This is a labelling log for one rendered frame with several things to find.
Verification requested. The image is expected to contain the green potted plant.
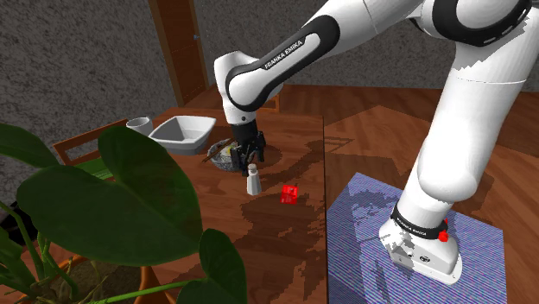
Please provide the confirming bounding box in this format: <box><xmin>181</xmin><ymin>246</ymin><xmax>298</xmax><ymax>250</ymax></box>
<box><xmin>0</xmin><ymin>123</ymin><xmax>249</xmax><ymax>304</ymax></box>

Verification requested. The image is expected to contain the white cup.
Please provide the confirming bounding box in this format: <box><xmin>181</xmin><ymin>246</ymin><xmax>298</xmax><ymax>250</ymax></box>
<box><xmin>125</xmin><ymin>116</ymin><xmax>155</xmax><ymax>137</ymax></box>

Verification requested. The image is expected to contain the white square bowl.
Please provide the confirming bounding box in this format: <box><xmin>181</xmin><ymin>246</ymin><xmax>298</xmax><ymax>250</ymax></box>
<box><xmin>148</xmin><ymin>115</ymin><xmax>218</xmax><ymax>156</ymax></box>

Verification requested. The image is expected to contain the grey bowl with chopsticks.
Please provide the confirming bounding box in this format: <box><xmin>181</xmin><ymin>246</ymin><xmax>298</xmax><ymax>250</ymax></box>
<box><xmin>200</xmin><ymin>137</ymin><xmax>245</xmax><ymax>173</ymax></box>

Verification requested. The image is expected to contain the purple striped robot stand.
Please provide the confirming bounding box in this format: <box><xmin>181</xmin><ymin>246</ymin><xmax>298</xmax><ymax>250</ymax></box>
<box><xmin>326</xmin><ymin>172</ymin><xmax>508</xmax><ymax>304</ymax></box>

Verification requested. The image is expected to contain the red small box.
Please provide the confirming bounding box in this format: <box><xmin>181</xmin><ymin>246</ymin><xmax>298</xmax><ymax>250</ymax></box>
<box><xmin>280</xmin><ymin>184</ymin><xmax>300</xmax><ymax>206</ymax></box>

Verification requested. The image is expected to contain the brown wooden door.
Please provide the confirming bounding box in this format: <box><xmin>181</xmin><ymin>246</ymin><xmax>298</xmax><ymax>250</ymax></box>
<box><xmin>148</xmin><ymin>0</ymin><xmax>210</xmax><ymax>108</ymax></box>

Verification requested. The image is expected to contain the brown wooden chair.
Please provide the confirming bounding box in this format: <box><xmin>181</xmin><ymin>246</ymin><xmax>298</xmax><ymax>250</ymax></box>
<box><xmin>52</xmin><ymin>117</ymin><xmax>129</xmax><ymax>180</ymax></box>

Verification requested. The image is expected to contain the white salt shaker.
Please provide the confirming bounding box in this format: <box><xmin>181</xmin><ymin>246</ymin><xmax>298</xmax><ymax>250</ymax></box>
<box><xmin>245</xmin><ymin>163</ymin><xmax>263</xmax><ymax>196</ymax></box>

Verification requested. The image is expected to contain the brown wooden table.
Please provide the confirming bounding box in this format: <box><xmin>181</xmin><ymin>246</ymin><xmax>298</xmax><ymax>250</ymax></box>
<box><xmin>138</xmin><ymin>107</ymin><xmax>328</xmax><ymax>304</ymax></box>

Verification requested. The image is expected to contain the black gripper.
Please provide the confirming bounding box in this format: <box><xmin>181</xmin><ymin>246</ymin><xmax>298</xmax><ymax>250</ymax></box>
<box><xmin>231</xmin><ymin>119</ymin><xmax>266</xmax><ymax>177</ymax></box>

